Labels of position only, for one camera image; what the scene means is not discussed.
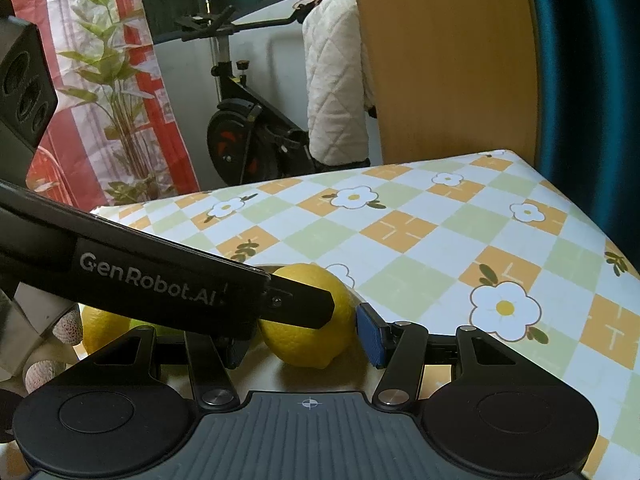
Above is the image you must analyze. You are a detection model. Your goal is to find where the smaller round yellow lemon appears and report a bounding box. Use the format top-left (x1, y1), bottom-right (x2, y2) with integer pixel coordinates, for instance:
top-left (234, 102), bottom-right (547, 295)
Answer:
top-left (80, 305), bottom-right (133, 356)

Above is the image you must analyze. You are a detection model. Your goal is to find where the printed backdrop cloth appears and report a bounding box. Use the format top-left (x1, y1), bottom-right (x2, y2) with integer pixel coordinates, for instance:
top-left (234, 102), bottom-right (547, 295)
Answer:
top-left (0, 0), bottom-right (201, 211)

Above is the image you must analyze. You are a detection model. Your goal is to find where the white quilted jacket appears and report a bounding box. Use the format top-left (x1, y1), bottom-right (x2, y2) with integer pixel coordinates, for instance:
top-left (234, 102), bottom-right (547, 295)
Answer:
top-left (302, 0), bottom-right (373, 168)

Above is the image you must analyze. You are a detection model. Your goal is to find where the teal curtain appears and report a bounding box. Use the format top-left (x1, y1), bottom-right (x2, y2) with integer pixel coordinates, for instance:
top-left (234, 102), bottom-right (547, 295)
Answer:
top-left (520, 0), bottom-right (640, 281)

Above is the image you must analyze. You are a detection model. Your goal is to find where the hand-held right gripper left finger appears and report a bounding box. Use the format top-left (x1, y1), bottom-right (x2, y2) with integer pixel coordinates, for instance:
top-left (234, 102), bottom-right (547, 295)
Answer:
top-left (92, 325), bottom-right (252, 409)

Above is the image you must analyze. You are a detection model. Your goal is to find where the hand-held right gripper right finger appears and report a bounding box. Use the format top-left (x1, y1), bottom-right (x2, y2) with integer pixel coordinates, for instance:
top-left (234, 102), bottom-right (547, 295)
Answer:
top-left (356, 302), bottom-right (519, 408)

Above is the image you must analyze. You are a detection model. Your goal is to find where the wooden board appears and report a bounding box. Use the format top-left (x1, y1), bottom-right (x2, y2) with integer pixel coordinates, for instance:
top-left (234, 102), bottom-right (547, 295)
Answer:
top-left (345, 0), bottom-right (543, 166)

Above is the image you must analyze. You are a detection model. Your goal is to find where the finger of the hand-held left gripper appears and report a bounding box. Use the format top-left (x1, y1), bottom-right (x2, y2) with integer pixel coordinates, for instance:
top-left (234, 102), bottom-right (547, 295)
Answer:
top-left (259, 274), bottom-right (336, 331)

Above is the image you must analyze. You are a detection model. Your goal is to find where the large yellow lemon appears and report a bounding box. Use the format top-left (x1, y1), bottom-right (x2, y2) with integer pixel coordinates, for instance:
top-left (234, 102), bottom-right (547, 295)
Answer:
top-left (257, 263), bottom-right (358, 368)

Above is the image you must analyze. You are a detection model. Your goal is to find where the checkered floral tablecloth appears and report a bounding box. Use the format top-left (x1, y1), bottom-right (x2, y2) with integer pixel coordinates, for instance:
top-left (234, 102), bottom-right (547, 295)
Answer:
top-left (0, 149), bottom-right (640, 480)

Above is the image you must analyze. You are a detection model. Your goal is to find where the black exercise bike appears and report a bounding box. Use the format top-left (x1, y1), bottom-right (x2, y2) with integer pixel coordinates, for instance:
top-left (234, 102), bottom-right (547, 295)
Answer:
top-left (175, 5), bottom-right (381, 186)

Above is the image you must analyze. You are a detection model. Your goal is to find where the person's left hand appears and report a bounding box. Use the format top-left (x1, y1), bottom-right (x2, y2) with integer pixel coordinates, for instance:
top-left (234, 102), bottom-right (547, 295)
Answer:
top-left (12, 284), bottom-right (83, 394)

